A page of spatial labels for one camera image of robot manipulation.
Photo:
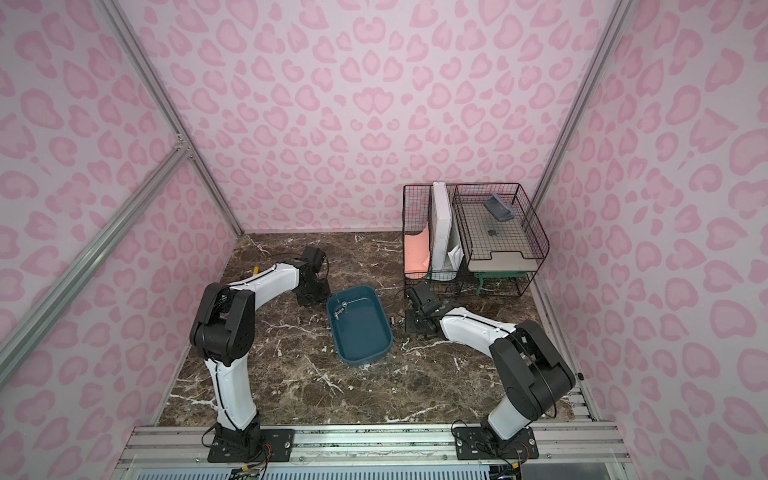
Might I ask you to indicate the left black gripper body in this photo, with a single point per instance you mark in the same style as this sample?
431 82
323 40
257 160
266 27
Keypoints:
312 291

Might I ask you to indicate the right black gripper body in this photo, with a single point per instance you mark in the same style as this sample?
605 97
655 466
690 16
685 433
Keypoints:
417 318

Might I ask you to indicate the teal plastic storage box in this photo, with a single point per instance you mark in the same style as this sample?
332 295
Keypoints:
360 329

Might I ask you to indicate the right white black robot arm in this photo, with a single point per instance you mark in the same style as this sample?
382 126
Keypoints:
533 373

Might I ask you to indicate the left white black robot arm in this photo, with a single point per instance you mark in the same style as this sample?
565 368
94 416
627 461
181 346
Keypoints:
223 333

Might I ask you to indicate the green item under tray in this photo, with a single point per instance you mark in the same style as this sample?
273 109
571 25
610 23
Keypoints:
502 284

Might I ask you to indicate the pink folder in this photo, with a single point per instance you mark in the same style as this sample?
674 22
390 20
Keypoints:
417 255

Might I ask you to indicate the beige paper tray sheet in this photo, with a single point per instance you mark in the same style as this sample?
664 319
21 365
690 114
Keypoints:
512 249

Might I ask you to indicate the white binder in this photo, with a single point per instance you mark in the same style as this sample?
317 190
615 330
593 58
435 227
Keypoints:
446 249

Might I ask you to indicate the grey stapler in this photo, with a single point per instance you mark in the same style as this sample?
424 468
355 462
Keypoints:
498 208

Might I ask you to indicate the black wire desk organizer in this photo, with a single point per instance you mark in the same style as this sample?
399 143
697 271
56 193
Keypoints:
415 216

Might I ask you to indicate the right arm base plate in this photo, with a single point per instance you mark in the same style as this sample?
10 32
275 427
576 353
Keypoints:
480 443

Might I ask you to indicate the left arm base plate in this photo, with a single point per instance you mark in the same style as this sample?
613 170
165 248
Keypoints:
251 446

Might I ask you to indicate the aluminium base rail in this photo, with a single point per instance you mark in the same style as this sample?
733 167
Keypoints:
571 450

